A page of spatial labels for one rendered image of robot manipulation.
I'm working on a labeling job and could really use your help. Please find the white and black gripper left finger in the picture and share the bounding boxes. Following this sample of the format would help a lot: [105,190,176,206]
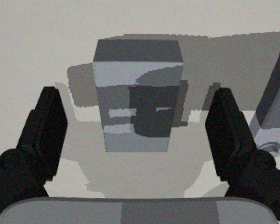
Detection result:
[0,86,68,214]

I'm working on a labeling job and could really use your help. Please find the grey rectangular block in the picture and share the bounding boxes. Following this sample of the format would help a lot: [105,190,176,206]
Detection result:
[93,39,184,152]

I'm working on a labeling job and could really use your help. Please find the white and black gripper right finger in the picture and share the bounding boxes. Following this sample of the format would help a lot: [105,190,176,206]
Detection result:
[205,88,280,221]

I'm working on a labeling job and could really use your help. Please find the grey metal plate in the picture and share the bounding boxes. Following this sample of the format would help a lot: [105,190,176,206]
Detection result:
[249,55,280,157]

